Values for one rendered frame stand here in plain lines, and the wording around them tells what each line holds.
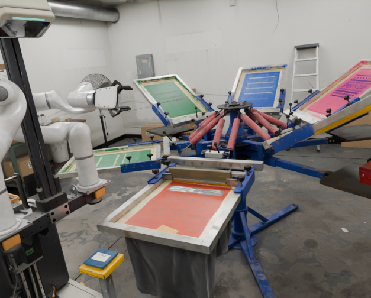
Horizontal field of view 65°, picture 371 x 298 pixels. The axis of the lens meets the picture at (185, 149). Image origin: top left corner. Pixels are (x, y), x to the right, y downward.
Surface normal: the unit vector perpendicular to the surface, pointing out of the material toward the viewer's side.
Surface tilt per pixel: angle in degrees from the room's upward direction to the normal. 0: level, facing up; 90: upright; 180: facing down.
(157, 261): 93
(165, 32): 90
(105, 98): 65
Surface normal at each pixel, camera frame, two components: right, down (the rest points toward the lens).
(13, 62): 0.85, 0.07
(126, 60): -0.42, 0.30
